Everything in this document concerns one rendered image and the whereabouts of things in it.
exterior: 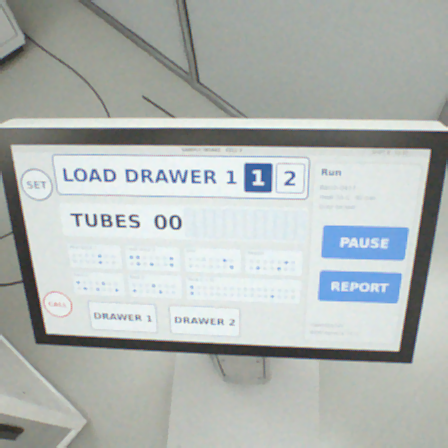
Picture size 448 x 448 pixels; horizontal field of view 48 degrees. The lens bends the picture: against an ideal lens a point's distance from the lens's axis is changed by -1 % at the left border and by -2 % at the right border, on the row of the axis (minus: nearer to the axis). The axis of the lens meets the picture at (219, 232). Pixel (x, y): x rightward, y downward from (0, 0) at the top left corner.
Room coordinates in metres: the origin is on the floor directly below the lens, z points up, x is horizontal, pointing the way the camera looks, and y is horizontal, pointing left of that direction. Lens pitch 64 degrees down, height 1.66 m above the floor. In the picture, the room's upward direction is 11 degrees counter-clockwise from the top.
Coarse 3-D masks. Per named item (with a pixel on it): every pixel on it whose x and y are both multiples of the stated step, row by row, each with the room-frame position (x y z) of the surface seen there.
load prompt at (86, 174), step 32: (64, 160) 0.37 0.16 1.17; (96, 160) 0.36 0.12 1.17; (128, 160) 0.35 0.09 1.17; (160, 160) 0.34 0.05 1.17; (192, 160) 0.33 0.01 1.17; (224, 160) 0.32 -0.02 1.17; (256, 160) 0.31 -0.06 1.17; (288, 160) 0.31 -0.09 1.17; (64, 192) 0.34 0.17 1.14; (96, 192) 0.33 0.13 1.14; (128, 192) 0.32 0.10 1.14; (160, 192) 0.32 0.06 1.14; (192, 192) 0.31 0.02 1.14; (224, 192) 0.30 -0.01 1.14; (256, 192) 0.29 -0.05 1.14; (288, 192) 0.28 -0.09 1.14
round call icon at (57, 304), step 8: (48, 296) 0.26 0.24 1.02; (56, 296) 0.26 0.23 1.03; (64, 296) 0.26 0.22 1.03; (48, 304) 0.25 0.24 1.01; (56, 304) 0.25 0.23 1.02; (64, 304) 0.25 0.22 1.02; (72, 304) 0.25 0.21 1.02; (48, 312) 0.25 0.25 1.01; (56, 312) 0.24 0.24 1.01; (64, 312) 0.24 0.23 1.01; (72, 312) 0.24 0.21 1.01
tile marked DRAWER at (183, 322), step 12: (180, 312) 0.21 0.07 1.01; (192, 312) 0.21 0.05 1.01; (204, 312) 0.20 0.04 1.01; (216, 312) 0.20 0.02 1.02; (228, 312) 0.20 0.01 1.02; (240, 312) 0.19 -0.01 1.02; (180, 324) 0.20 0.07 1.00; (192, 324) 0.19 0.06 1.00; (204, 324) 0.19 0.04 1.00; (216, 324) 0.19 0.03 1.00; (228, 324) 0.18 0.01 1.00; (240, 324) 0.18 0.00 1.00; (204, 336) 0.18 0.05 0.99; (216, 336) 0.18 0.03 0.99; (228, 336) 0.17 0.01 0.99; (240, 336) 0.17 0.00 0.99
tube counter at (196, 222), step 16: (160, 208) 0.30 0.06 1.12; (176, 208) 0.30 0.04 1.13; (192, 208) 0.29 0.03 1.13; (208, 208) 0.29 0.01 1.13; (224, 208) 0.29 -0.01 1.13; (240, 208) 0.28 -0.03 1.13; (256, 208) 0.28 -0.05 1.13; (272, 208) 0.27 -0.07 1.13; (288, 208) 0.27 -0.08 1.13; (160, 224) 0.29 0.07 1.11; (176, 224) 0.29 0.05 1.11; (192, 224) 0.28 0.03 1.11; (208, 224) 0.28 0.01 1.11; (224, 224) 0.27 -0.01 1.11; (240, 224) 0.27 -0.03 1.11; (256, 224) 0.27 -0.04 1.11; (272, 224) 0.26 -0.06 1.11; (288, 224) 0.26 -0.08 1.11; (304, 224) 0.25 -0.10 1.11; (240, 240) 0.26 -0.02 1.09; (256, 240) 0.25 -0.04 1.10; (272, 240) 0.25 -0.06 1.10; (288, 240) 0.24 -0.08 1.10; (304, 240) 0.24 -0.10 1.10
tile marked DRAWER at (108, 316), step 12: (96, 312) 0.23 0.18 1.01; (108, 312) 0.23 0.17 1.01; (120, 312) 0.22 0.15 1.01; (132, 312) 0.22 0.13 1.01; (144, 312) 0.22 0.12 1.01; (156, 312) 0.22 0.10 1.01; (96, 324) 0.22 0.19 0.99; (108, 324) 0.22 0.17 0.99; (120, 324) 0.21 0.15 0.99; (132, 324) 0.21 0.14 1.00; (144, 324) 0.21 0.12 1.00; (156, 324) 0.20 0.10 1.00
